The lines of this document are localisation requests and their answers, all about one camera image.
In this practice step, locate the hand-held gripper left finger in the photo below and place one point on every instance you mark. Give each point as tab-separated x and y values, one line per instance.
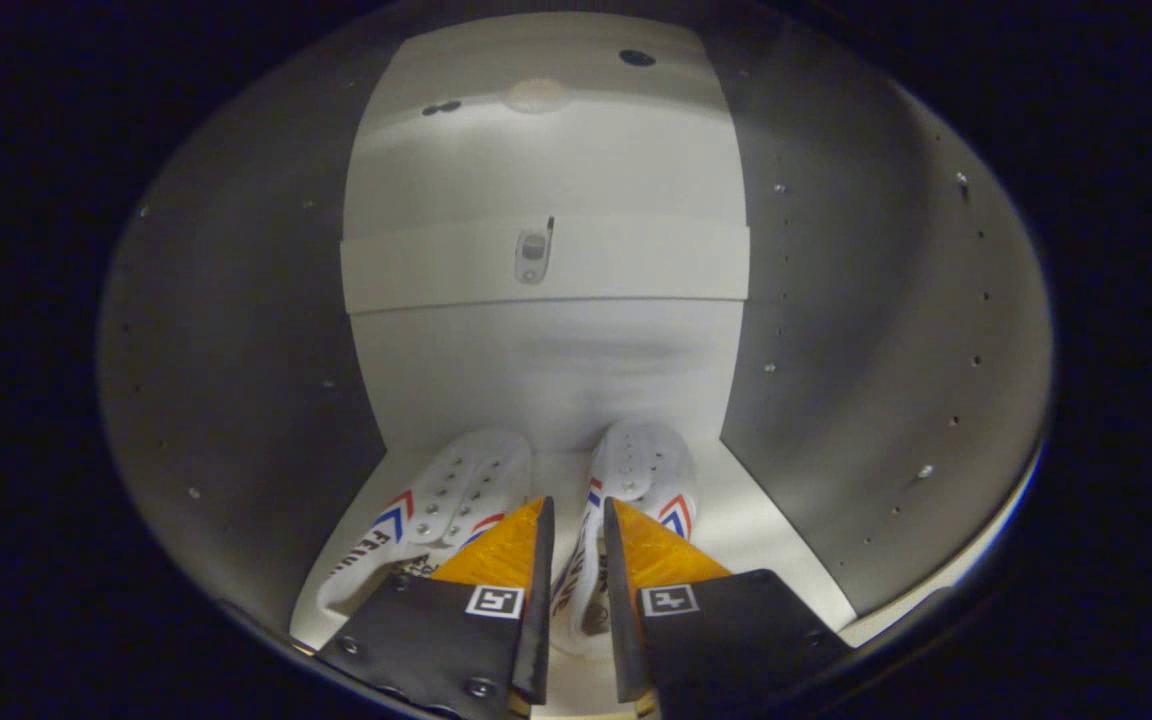
534	600

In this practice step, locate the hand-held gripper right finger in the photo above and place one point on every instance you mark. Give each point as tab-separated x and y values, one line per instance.
621	600

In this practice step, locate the white shoe with striped print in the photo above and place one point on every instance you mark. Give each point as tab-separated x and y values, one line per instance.
641	465
456	480

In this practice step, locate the white cabinet shelf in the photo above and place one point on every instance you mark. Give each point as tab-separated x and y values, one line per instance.
636	265

